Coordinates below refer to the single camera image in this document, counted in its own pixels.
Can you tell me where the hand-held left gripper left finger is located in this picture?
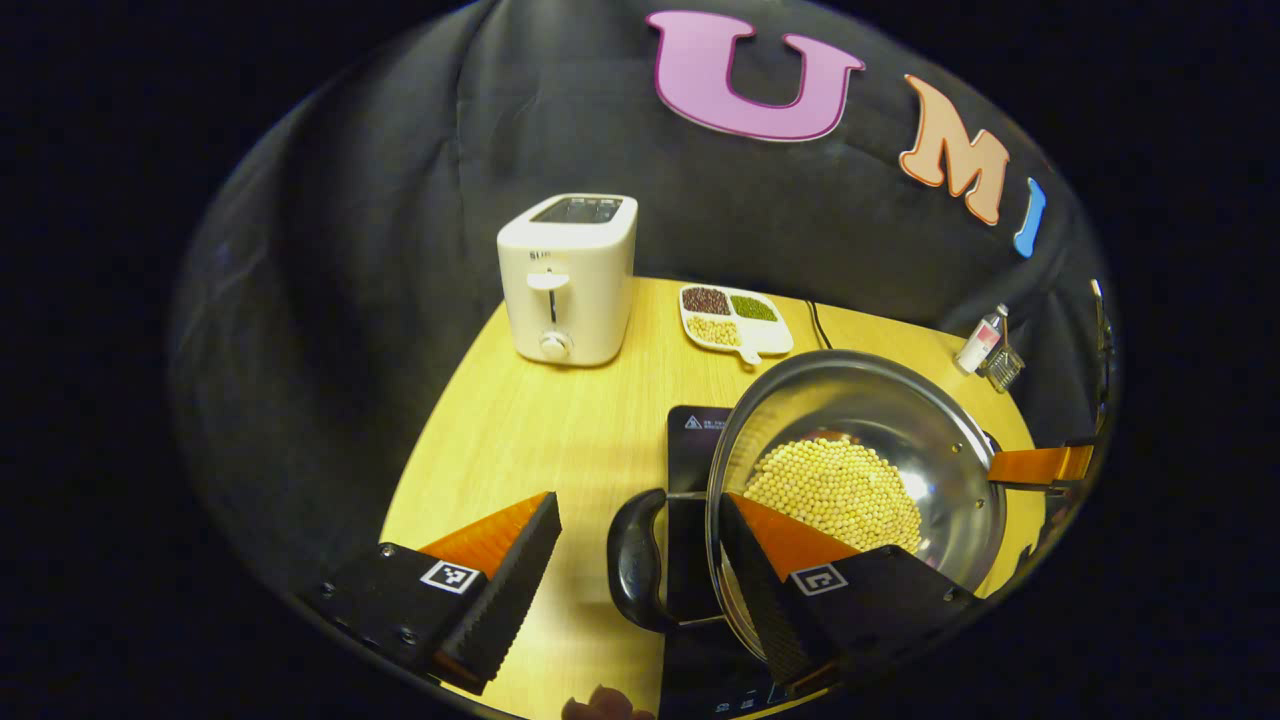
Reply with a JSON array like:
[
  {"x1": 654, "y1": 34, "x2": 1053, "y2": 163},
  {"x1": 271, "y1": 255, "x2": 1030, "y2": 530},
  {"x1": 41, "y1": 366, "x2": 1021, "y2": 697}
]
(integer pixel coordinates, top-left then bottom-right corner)
[{"x1": 300, "y1": 490, "x2": 563, "y2": 696}]

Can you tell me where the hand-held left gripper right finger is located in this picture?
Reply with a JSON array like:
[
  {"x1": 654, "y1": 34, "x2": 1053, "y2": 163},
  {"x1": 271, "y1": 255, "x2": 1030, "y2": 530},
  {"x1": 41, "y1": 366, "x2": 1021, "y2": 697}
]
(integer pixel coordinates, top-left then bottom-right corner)
[{"x1": 718, "y1": 492, "x2": 979, "y2": 701}]

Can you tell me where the steel pot with black handles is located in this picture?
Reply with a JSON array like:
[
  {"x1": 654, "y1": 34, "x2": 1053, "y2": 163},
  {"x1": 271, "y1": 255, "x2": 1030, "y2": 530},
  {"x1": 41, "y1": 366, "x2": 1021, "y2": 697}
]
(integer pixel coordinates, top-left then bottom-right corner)
[{"x1": 607, "y1": 350, "x2": 1008, "y2": 666}]

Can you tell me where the black induction cooktop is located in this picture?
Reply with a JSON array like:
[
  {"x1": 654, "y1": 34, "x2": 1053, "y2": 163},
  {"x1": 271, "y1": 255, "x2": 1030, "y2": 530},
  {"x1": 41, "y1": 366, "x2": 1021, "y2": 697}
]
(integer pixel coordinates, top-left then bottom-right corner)
[{"x1": 660, "y1": 405, "x2": 801, "y2": 720}]

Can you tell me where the clear bottle with pink label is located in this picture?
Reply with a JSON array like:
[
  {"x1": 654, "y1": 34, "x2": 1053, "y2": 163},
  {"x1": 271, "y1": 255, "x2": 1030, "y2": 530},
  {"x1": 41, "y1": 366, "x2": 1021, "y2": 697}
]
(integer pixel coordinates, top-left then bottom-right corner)
[{"x1": 955, "y1": 304, "x2": 1011, "y2": 375}]

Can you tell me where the pile of yellow soybeans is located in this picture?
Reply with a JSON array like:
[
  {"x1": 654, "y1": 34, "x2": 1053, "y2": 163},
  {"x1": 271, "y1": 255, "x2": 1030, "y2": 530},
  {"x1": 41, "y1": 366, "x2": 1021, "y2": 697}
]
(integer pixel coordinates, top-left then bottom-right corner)
[{"x1": 743, "y1": 437, "x2": 923, "y2": 553}]

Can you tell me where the white divided bean dish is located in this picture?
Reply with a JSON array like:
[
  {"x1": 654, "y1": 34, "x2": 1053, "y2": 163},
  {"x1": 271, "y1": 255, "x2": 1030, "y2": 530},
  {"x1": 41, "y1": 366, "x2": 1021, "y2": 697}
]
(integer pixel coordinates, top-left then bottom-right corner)
[{"x1": 679, "y1": 284, "x2": 795, "y2": 365}]

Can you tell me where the white toaster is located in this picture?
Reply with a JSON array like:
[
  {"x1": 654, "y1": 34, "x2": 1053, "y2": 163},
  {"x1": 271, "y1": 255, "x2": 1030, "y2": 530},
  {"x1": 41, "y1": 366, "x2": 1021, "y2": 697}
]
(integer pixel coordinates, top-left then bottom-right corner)
[{"x1": 497, "y1": 193, "x2": 639, "y2": 368}]

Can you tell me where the wire utensil holder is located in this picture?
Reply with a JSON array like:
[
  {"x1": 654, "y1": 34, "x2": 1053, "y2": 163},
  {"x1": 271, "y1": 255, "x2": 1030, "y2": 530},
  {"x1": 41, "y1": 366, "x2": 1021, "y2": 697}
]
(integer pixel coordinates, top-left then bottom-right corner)
[{"x1": 982, "y1": 345, "x2": 1026, "y2": 393}]

